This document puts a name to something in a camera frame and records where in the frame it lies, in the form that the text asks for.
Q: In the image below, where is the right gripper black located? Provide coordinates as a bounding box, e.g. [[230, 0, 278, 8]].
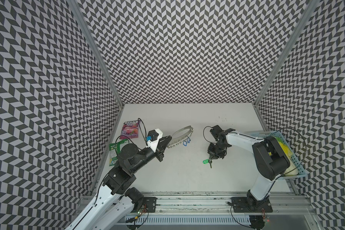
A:
[[207, 141, 228, 159]]

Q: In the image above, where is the key with green tag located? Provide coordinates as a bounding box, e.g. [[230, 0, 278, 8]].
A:
[[203, 158, 212, 169]]

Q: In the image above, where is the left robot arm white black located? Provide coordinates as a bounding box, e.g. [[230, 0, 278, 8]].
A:
[[67, 135, 172, 230]]

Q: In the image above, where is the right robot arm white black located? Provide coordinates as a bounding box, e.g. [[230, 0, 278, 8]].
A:
[[204, 125, 290, 207]]

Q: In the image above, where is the purple candy bag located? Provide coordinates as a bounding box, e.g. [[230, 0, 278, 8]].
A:
[[120, 120, 140, 140]]

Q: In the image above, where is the green candy bag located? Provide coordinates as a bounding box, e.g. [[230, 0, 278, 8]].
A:
[[108, 139, 129, 166]]

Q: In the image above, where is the right base wiring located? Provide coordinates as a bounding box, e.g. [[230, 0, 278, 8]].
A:
[[228, 201, 269, 230]]

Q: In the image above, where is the base wiring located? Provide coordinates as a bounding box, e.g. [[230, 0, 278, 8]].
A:
[[228, 201, 269, 230], [125, 205, 147, 230]]

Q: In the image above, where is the left base wiring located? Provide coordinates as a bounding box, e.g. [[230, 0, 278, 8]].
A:
[[125, 205, 147, 230]]

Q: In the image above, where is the light blue plastic basket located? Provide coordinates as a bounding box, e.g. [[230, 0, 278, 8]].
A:
[[249, 131, 308, 179]]

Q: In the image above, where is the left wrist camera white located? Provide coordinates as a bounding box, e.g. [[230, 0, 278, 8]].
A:
[[146, 129, 163, 153]]

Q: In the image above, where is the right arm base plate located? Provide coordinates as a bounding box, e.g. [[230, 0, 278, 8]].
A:
[[231, 197, 273, 213]]

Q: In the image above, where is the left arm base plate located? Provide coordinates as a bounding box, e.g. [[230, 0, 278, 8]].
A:
[[117, 196, 158, 214]]

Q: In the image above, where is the aluminium frame rail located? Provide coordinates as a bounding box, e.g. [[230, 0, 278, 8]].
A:
[[117, 192, 323, 230]]

